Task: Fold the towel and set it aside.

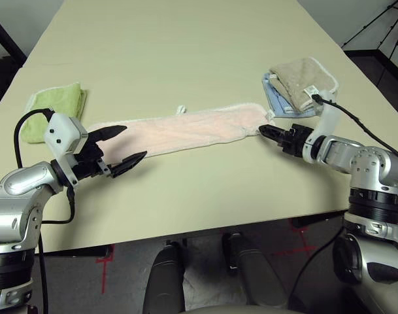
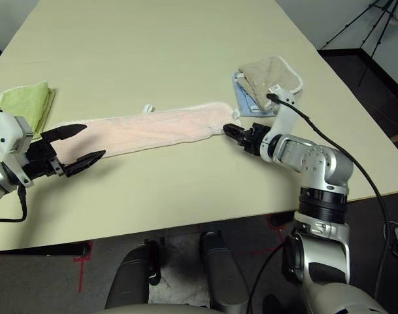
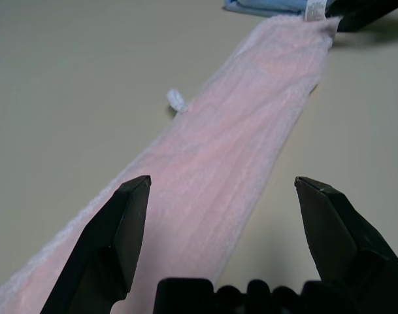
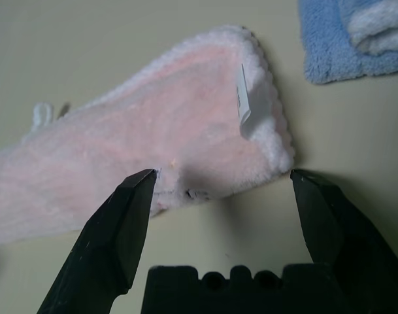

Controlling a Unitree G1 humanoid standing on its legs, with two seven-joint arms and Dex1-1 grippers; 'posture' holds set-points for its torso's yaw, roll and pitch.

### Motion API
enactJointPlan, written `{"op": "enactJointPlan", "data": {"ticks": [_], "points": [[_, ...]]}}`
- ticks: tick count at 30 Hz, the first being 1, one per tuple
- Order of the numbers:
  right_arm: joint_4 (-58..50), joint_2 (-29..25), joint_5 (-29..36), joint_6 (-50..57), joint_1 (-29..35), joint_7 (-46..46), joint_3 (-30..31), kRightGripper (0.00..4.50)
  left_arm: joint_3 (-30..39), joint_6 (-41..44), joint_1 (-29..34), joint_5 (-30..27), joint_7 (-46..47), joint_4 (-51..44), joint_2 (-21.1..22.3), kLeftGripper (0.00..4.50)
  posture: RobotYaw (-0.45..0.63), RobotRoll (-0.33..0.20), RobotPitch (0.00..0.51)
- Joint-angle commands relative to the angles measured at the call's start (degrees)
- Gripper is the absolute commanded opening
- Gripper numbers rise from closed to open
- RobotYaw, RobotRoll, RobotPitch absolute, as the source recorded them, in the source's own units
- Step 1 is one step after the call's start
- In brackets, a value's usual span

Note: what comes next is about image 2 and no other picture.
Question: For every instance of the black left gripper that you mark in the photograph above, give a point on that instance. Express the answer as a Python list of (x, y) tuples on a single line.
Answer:
[(40, 160)]

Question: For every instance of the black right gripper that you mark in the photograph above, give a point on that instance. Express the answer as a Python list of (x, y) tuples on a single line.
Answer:
[(255, 139)]

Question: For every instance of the pink towel with white trim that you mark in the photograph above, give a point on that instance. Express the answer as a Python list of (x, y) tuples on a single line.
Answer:
[(153, 127)]

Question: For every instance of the light blue folded towel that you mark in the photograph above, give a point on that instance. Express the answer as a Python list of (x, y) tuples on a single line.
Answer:
[(244, 104)]

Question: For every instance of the beige folded towel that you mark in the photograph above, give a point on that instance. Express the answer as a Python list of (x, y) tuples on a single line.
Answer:
[(274, 75)]

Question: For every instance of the green folded towel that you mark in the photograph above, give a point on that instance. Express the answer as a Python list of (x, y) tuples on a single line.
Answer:
[(25, 98)]

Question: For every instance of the white barcode label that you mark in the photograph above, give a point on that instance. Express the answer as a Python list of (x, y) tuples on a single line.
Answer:
[(274, 88)]

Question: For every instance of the red floor tape cross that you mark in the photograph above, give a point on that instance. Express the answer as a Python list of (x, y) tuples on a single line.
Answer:
[(278, 229), (82, 274)]

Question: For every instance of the grey right robot leg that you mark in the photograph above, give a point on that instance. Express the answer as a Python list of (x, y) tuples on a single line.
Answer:
[(221, 268)]

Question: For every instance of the grey robot leg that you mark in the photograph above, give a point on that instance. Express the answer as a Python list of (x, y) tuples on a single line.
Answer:
[(133, 278), (221, 268)]

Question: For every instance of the grey left robot leg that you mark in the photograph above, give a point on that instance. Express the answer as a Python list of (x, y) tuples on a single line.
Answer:
[(133, 278)]

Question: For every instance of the black tripod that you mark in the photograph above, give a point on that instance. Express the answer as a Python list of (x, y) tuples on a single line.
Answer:
[(349, 27)]

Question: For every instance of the beige robot torso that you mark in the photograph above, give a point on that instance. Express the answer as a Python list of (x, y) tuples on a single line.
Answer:
[(153, 309)]

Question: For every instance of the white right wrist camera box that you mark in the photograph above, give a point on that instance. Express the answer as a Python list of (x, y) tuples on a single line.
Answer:
[(285, 114)]

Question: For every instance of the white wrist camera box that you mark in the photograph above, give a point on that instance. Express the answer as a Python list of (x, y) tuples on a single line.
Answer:
[(285, 114), (6, 131)]

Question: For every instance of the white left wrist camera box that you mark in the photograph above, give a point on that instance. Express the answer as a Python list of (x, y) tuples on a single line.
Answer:
[(6, 131)]

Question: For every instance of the black table frame bar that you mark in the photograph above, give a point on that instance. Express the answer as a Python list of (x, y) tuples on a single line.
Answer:
[(45, 249)]

